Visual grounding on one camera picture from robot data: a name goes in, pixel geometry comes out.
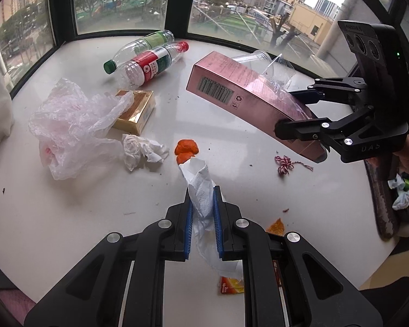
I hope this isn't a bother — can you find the red label plastic bottle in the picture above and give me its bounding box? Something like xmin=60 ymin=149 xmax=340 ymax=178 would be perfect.
xmin=115 ymin=41 xmax=190 ymax=89

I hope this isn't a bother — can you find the pink box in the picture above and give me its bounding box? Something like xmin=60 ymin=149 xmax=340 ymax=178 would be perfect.
xmin=186 ymin=50 xmax=328 ymax=163

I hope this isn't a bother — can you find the crumpled clear plastic bag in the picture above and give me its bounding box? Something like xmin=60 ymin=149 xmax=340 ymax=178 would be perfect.
xmin=28 ymin=78 xmax=135 ymax=181

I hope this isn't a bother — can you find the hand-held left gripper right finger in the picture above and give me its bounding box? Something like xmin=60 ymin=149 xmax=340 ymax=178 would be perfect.
xmin=212 ymin=186 xmax=384 ymax=327

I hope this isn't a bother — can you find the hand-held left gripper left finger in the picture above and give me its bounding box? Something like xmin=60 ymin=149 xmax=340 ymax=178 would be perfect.
xmin=24 ymin=189 xmax=194 ymax=327

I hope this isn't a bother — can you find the dark window frame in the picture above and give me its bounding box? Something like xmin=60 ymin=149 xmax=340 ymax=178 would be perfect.
xmin=0 ymin=0 xmax=409 ymax=86

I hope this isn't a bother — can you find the orange peel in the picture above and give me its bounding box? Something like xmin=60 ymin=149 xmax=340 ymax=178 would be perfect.
xmin=175 ymin=139 xmax=200 ymax=164

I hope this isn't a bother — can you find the orange crisp piece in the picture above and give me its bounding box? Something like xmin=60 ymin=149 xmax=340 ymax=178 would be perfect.
xmin=266 ymin=218 xmax=286 ymax=235

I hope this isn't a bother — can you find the knotted red white string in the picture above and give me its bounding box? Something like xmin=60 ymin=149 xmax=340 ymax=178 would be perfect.
xmin=274 ymin=155 xmax=314 ymax=177

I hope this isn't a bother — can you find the green sports field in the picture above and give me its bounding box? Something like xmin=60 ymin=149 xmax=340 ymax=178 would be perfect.
xmin=191 ymin=10 xmax=270 ymax=31

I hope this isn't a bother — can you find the white tissue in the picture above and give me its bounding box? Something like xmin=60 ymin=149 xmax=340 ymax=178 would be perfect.
xmin=122 ymin=134 xmax=170 ymax=172
xmin=178 ymin=158 xmax=243 ymax=277

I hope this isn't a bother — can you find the white green cloth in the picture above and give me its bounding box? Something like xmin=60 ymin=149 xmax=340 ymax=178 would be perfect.
xmin=388 ymin=174 xmax=409 ymax=211

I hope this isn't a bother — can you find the pink garment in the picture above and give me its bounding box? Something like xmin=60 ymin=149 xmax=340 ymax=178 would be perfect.
xmin=0 ymin=288 xmax=36 ymax=326

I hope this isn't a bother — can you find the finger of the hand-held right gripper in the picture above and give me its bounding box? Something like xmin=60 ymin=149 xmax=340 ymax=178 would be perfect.
xmin=288 ymin=77 xmax=369 ymax=105
xmin=274 ymin=105 xmax=375 ymax=151

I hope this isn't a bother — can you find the red blister card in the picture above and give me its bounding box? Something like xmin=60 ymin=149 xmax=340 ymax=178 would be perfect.
xmin=220 ymin=261 xmax=285 ymax=295

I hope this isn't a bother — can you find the crumpled white plastic wrap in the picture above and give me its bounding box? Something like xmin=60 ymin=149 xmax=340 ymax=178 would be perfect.
xmin=264 ymin=54 xmax=297 ymax=92

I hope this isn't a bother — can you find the green label plastic bottle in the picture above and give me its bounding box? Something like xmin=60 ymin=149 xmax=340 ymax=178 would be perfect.
xmin=103 ymin=30 xmax=175 ymax=74

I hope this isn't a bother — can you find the gold box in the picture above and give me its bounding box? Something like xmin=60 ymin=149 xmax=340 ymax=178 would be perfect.
xmin=112 ymin=89 xmax=155 ymax=136

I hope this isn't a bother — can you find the clear plastic cup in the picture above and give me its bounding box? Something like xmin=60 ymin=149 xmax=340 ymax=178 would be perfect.
xmin=232 ymin=50 xmax=276 ymax=75

